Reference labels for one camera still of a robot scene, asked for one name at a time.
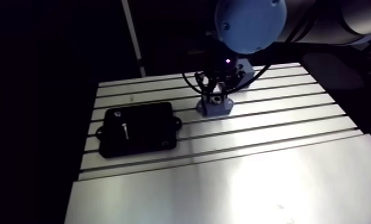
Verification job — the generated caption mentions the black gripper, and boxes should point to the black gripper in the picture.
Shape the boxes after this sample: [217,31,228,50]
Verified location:
[195,40,246,95]

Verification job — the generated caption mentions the dark blue-grey housing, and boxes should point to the dark blue-grey housing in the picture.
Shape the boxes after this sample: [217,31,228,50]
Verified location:
[195,93,235,117]

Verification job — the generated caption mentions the black cable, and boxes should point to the black cable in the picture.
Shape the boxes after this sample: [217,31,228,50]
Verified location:
[181,6,318,97]

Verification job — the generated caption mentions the black tray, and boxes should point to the black tray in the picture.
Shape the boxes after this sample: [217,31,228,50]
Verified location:
[95,101,183,158]

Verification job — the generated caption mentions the pale post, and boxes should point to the pale post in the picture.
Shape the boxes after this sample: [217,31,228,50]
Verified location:
[121,0,146,77]

